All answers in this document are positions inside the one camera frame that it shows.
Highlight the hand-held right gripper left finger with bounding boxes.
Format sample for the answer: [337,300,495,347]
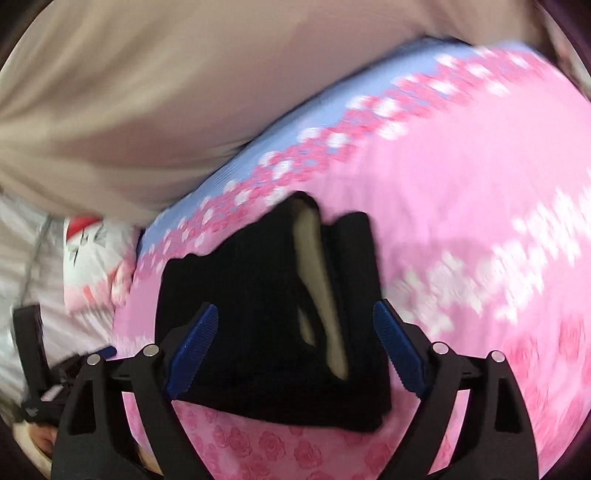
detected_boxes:
[51,304,219,480]

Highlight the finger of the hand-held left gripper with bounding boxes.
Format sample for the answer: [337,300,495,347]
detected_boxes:
[53,345,117,377]

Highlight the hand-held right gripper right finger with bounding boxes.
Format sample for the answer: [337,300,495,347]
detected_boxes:
[373,300,539,480]

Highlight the black pants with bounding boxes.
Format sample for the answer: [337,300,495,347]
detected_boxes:
[154,191,393,433]

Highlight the cartoon print pillow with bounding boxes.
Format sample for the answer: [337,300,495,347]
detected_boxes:
[64,216,141,319]

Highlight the white cloth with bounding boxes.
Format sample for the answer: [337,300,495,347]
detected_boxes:
[0,194,116,416]

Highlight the pink rose bed sheet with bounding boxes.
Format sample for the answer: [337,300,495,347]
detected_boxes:
[111,37,591,480]

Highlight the beige cloth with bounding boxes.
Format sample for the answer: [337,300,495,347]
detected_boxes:
[0,0,555,227]

